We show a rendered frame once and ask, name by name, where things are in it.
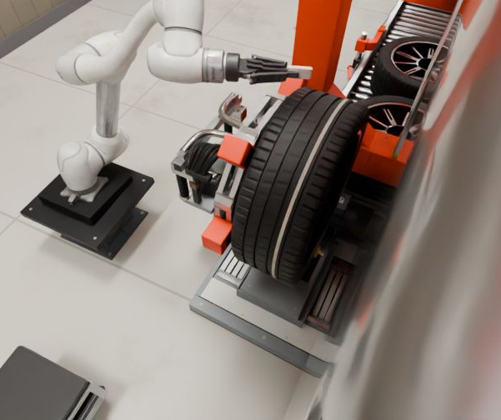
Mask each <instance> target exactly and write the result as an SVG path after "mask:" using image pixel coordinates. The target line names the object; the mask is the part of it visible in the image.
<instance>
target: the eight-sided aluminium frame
mask: <svg viewBox="0 0 501 420"><path fill-rule="evenodd" d="M286 98H287V96H285V95H282V94H280V93H277V92H273V91H270V92H269V93H268V94H266V96H265V98H264V100H262V102H261V103H260V104H259V105H258V106H257V108H256V109H255V110H254V111H253V113H252V114H251V115H250V117H249V118H248V119H247V121H246V122H245V123H244V124H243V125H241V127H240V128H239V130H238V132H237V134H236V136H235V137H237V138H241V139H243V140H245V141H248V142H250V143H251V144H252V145H253V146H254V147H255V148H257V145H258V143H259V141H260V139H261V137H262V135H263V133H264V131H265V129H266V127H267V126H268V124H269V122H270V121H271V119H272V117H273V115H274V114H275V113H276V112H277V110H278V108H279V107H280V106H281V104H282V103H283V101H284V100H285V99H286ZM270 108H271V109H270ZM269 109H270V110H269ZM268 110H269V111H268ZM267 111H268V113H267V114H266V112H267ZM265 114H266V116H265V117H264V118H263V120H262V121H261V122H260V124H259V125H258V126H257V127H256V123H257V122H258V120H259V119H260V118H261V117H262V115H265ZM255 127H256V128H255ZM254 128H255V129H254ZM235 168H236V166H234V165H232V164H230V163H227V164H226V167H225V169H224V172H223V176H222V179H221V181H220V183H219V186H218V190H217V191H216V193H215V198H214V204H213V206H214V207H215V215H216V216H217V217H219V218H222V219H224V220H226V221H229V222H231V223H233V215H234V211H235V207H236V203H237V200H238V195H239V193H240V188H241V186H242V183H243V179H244V177H245V174H246V171H247V170H244V169H242V168H240V167H239V168H238V172H237V174H236V177H235V179H234V182H233V186H232V189H231V191H228V188H229V185H230V182H231V180H232V177H233V174H234V171H235Z"/></svg>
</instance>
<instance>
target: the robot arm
mask: <svg viewBox="0 0 501 420"><path fill-rule="evenodd" d="M204 13H205V1H204V0H151V1H150V2H148V3H146V4H145V5H144V6H143V7H142V8H141V9H140V10H139V11H138V13H137V14H136V15H135V17H134V18H133V20H132V21H131V22H130V23H129V24H128V26H127V28H126V29H125V31H124V32H123V31H108V32H103V33H101V34H98V35H97V36H95V37H91V38H90V39H88V40H87V41H86V42H84V43H82V44H80V45H78V46H77V47H75V48H74V49H72V50H71V51H69V52H68V54H65V55H62V56H61V57H60V58H59V59H58V60H57V62H56V65H55V69H56V71H57V74H58V76H59V77H60V78H61V79H62V80H63V81H64V82H66V83H69V84H71V85H75V86H87V85H90V84H94V83H96V123H95V124H94V125H93V126H92V129H91V132H90V133H89V135H88V139H87V140H86V141H85V142H74V141H73V142H66V143H64V144H63V145H62V146H61V147H60V148H59V149H58V151H57V165H58V170H59V172H60V174H61V176H62V178H63V181H64V182H65V183H66V184H67V187H66V188H65V189H64V190H63V191H61V196H62V197H68V198H69V199H68V203H70V204H72V205H73V204H74V203H75V202H76V201H77V200H82V201H85V202H87V203H93V202H94V199H95V197H96V196H97V195H98V193H99V192H100V191H101V189H102V188H103V186H104V185H105V184H106V183H107V182H108V178H107V177H98V176H97V175H98V174H99V172H100V171H101V169H102V168H103V167H104V166H106V165H108V164H109V163H110V162H112V161H113V160H115V159H116V158H118V157H119V156H120V155H121V154H122V153H124V152H125V150H126V149H127V147H128V144H129V141H130V140H129V136H128V133H127V131H126V130H125V129H124V128H123V127H121V126H119V125H118V115H119V104H120V92H121V81H122V80H123V79H124V78H125V76H126V74H127V72H128V69H129V68H130V66H131V63H132V62H133V61H134V59H135V58H136V56H137V53H138V48H139V46H140V45H141V43H142V42H143V40H144V38H145V37H146V36H147V35H148V33H149V31H150V30H151V28H152V27H153V26H154V25H155V24H157V23H159V24H160V25H161V26H162V27H163V28H164V35H163V41H162V42H156V43H154V44H153V45H152V46H150V47H149V48H148V50H147V63H148V70H149V72H150V73H151V74H152V75H153V76H154V77H156V78H159V79H162V80H164V81H168V82H172V83H181V84H194V83H223V81H224V79H226V81H227V82H236V83H237V82H238V81H239V78H243V79H248V80H249V84H250V85H254V84H257V83H282V82H285V81H286V78H300V79H311V76H312V71H313V68H312V67H302V66H291V65H288V62H286V61H282V60H277V59H273V58H269V57H260V56H258V55H256V54H252V57H251V58H240V54H239V53H235V52H228V53H227V55H226V54H225V51H224V49H217V48H209V47H203V24H204Z"/></svg>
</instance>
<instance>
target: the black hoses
mask: <svg viewBox="0 0 501 420"><path fill-rule="evenodd" d="M220 147H221V144H217V143H214V144H212V143H210V142H201V143H199V144H198V145H197V146H196V147H195V148H194V149H193V152H192V154H191V156H190V159H189V162H188V166H187V167H186V169H185V173H186V174H187V175H190V176H192V177H194V178H197V179H199V180H202V181H204V182H206V183H210V181H211V180H212V179H213V175H212V174H211V173H210V172H208V171H209V169H210V168H211V166H212V165H213V164H214V163H215V161H216V160H217V159H218V156H217V155H218V151H219V148H220Z"/></svg>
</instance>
